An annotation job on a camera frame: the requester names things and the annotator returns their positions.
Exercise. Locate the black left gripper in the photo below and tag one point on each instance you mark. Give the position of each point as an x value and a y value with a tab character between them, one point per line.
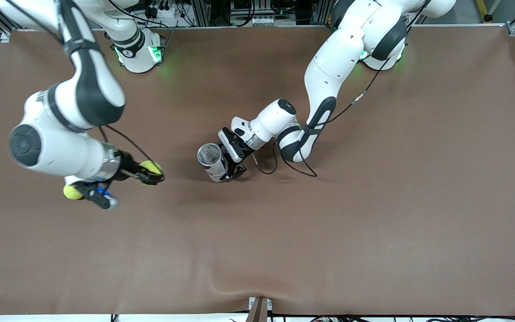
238	157

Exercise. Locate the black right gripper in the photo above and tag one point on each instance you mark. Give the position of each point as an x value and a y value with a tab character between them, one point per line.
127	165

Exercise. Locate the yellow tennis ball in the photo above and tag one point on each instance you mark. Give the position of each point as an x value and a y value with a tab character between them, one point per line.
70	193
150	167

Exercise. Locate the blue white tennis ball can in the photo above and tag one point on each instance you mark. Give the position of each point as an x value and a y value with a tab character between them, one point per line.
217	172

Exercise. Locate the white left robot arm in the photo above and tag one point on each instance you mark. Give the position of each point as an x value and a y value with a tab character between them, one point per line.
338	58

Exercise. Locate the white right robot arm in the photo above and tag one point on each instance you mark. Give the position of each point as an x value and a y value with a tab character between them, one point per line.
52	152

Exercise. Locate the brown table cover mat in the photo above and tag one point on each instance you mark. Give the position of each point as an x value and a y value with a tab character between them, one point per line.
257	246

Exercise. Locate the white terminal strip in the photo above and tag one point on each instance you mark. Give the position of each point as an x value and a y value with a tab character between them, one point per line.
266	21

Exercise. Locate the white power strip with plugs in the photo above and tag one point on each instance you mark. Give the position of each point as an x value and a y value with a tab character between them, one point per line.
159	11

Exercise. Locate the black electronics box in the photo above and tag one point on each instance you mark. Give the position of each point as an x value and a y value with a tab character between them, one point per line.
257	8

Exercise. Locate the yellow pole with black foot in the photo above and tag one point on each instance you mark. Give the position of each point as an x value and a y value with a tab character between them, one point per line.
485	11

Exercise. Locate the silver aluminium frame post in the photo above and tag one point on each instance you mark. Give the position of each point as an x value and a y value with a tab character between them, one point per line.
200	11
320	11

